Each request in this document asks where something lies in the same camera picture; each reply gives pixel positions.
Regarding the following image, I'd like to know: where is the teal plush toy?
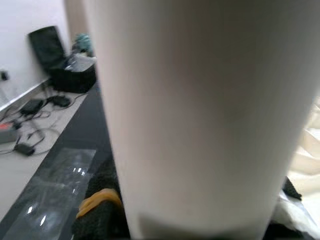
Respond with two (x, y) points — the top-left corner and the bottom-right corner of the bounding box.
(74, 33), (95, 55)

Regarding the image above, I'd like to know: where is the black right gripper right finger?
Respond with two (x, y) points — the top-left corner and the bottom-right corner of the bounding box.
(268, 176), (313, 240)

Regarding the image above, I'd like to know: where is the white plastic table leg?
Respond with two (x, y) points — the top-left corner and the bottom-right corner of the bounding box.
(83, 0), (320, 240)

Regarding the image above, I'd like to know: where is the black power adapter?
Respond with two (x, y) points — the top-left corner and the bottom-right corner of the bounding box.
(14, 143), (36, 156)

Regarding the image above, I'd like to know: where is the yellow rubber band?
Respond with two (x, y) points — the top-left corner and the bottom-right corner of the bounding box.
(76, 188), (123, 218)

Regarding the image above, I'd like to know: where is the white plastic table top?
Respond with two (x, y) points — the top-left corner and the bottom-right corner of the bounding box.
(286, 96), (320, 213)

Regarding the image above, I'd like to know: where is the clear tape patch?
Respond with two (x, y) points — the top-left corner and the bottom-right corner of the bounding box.
(4, 147), (97, 240)

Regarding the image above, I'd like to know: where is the white plastic bag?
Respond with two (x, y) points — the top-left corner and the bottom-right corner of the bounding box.
(64, 53), (97, 72)

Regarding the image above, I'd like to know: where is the grey box red label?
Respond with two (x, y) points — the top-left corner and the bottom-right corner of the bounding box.
(0, 122), (16, 145)

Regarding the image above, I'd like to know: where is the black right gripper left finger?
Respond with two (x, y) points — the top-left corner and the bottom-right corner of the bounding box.
(71, 156), (131, 240)

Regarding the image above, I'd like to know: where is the black open bag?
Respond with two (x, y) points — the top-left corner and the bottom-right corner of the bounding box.
(28, 26), (97, 95)

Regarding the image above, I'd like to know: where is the black floor cable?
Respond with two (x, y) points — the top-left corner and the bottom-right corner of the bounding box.
(0, 97), (76, 156)

